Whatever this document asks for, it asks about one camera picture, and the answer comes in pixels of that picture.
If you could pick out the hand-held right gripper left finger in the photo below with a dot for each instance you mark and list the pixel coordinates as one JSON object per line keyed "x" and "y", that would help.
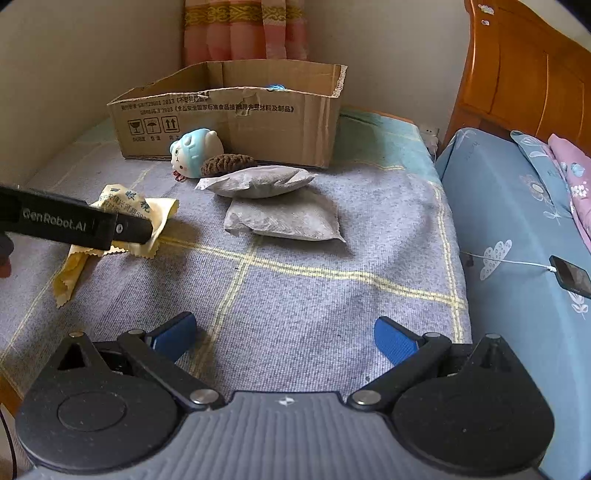
{"x": 178, "y": 334}

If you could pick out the wooden headboard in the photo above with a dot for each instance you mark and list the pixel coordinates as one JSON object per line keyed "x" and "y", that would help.
{"x": 517, "y": 78}

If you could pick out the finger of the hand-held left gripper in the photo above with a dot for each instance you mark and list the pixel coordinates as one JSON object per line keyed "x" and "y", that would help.
{"x": 136, "y": 230}

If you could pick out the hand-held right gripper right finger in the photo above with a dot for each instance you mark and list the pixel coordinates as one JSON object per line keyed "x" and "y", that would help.
{"x": 395, "y": 339}

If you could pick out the blue and white plush toy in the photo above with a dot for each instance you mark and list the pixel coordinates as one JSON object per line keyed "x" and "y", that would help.
{"x": 196, "y": 152}

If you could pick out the brown cardboard box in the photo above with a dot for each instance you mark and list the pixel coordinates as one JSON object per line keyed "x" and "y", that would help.
{"x": 277, "y": 134}

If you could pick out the grey-blue floral pillow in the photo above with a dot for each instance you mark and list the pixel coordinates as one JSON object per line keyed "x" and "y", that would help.
{"x": 535, "y": 152}

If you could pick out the brown fuzzy scrunchie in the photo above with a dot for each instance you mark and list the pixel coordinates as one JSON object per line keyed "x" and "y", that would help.
{"x": 228, "y": 165}

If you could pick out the grey sachet bag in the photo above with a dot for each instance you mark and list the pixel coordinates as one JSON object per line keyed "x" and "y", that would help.
{"x": 258, "y": 182}
{"x": 286, "y": 217}

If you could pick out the blue floral sachet with tassel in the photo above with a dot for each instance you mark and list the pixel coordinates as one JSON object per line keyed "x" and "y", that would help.
{"x": 275, "y": 86}

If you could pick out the yellow cleaning cloth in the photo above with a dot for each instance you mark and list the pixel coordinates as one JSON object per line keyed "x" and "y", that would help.
{"x": 159, "y": 210}

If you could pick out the black smartphone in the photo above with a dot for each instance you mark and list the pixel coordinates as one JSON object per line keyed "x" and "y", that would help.
{"x": 572, "y": 277}

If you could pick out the blue floral bed sheet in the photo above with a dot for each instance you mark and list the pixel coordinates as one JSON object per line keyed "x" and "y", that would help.
{"x": 508, "y": 323}

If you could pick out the white wall socket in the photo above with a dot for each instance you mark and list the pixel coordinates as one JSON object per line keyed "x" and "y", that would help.
{"x": 430, "y": 131}

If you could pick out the pink floral pillow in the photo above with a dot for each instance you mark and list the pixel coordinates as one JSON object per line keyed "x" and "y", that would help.
{"x": 572, "y": 175}

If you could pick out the pink patterned curtain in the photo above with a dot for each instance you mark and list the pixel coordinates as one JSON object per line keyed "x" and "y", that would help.
{"x": 240, "y": 32}

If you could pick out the grey and green checkered blanket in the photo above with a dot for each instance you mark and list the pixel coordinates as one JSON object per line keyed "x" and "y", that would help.
{"x": 300, "y": 286}

